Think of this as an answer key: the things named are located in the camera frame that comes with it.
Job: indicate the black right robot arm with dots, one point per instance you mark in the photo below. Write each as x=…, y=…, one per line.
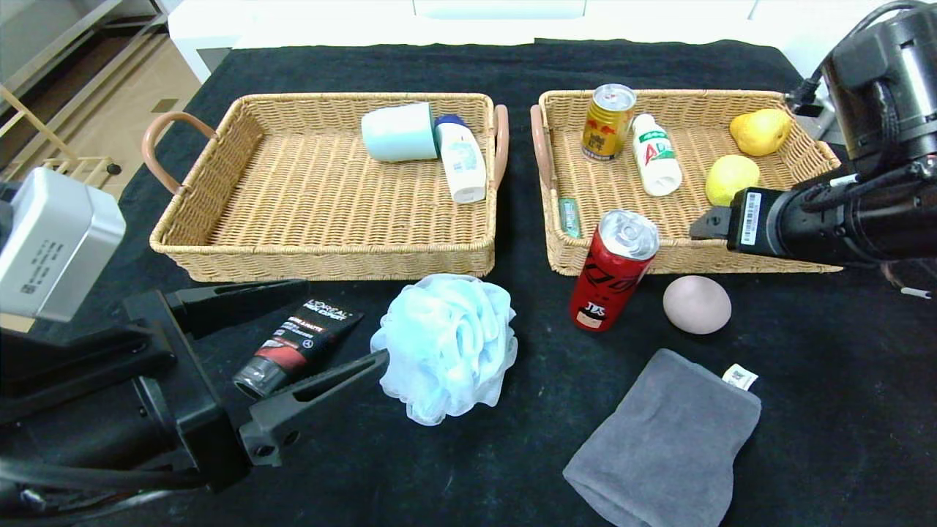
x=893, y=73

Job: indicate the white AD milk bottle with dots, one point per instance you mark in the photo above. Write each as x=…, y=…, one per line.
x=655, y=159

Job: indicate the black table cloth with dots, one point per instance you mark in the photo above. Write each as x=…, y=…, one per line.
x=512, y=476

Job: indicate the grey shelf unit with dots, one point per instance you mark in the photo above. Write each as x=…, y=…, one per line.
x=44, y=44

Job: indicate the beige wooden rack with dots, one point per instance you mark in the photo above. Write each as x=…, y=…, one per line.
x=88, y=162

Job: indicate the blue mesh bath sponge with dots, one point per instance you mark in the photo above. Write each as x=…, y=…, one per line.
x=446, y=348

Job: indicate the black face wash tube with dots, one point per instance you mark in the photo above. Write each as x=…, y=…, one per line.
x=304, y=344

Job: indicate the brass floor socket plate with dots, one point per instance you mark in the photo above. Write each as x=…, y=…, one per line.
x=164, y=105

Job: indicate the gold energy drink can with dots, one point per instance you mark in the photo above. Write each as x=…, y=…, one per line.
x=606, y=126

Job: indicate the pale blue cup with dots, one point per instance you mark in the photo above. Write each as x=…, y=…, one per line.
x=399, y=133

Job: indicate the grey towel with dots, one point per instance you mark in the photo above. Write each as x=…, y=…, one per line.
x=659, y=446

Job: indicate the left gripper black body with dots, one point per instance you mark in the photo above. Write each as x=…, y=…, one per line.
x=196, y=391

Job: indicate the pink egg-shaped food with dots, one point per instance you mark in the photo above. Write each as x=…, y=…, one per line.
x=697, y=304

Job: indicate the woven wicker basket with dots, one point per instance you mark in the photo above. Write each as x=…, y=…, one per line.
x=673, y=258
x=315, y=190

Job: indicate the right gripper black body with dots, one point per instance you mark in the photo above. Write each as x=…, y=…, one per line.
x=749, y=218

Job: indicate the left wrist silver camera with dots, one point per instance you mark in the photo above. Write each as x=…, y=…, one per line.
x=58, y=241

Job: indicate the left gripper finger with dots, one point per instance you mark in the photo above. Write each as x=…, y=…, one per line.
x=293, y=413
x=241, y=300

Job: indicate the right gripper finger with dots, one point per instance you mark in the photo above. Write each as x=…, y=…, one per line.
x=717, y=225

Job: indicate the yellow pear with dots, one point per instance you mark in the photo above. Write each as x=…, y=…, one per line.
x=761, y=132

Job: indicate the white lotion bottle blue cap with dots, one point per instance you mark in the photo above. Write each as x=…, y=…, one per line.
x=463, y=162

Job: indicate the small green tube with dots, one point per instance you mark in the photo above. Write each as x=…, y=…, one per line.
x=569, y=218

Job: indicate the red cola can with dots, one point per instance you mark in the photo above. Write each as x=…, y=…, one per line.
x=611, y=277

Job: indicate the yellow lemon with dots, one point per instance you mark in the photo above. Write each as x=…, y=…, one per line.
x=732, y=179

